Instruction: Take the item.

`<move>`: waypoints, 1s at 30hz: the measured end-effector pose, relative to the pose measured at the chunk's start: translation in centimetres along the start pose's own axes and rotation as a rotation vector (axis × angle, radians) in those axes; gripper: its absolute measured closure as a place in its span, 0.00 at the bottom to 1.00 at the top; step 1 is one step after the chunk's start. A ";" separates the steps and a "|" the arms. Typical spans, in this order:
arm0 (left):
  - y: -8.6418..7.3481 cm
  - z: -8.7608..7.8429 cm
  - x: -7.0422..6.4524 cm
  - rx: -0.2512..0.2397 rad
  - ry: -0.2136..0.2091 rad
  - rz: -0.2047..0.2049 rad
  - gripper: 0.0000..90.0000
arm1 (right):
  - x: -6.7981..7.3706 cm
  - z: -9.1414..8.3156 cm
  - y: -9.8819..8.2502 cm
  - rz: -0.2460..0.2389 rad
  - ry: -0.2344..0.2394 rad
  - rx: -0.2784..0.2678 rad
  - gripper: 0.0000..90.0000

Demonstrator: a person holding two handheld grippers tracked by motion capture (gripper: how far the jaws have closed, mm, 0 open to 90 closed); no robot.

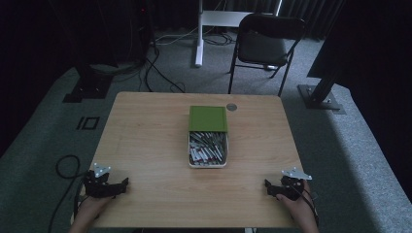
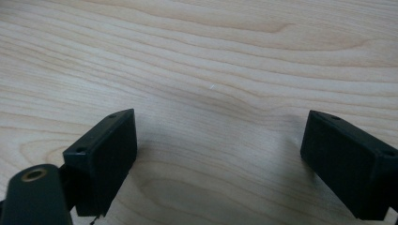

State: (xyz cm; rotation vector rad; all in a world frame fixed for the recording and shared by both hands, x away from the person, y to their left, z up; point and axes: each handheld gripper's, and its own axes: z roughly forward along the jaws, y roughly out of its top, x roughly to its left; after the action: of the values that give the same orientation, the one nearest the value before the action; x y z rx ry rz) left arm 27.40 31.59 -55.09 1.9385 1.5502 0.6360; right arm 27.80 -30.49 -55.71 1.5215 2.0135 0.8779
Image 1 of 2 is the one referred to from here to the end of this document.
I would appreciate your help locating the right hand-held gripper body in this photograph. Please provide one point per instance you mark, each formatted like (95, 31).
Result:
(293, 185)

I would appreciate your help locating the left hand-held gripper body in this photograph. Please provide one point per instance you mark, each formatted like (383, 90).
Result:
(97, 184)

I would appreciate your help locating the white box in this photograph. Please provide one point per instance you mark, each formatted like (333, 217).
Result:
(208, 149)

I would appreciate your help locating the pile of pens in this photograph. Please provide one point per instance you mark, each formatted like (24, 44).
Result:
(208, 148)

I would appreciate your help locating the green sliding box lid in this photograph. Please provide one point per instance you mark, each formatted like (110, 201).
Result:
(208, 118)

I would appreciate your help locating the person's right hand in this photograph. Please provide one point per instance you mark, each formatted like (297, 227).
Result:
(296, 207)

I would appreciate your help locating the person's left hand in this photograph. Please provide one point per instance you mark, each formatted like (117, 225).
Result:
(90, 208)

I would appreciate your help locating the round grey table grommet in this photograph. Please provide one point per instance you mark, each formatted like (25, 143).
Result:
(231, 106)

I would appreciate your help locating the black metal stand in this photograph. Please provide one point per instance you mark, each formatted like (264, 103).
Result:
(322, 87)
(92, 81)

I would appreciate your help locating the black folding chair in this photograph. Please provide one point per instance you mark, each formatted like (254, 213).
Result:
(264, 48)

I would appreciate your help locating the white desk frame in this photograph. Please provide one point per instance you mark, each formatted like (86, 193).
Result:
(210, 29)

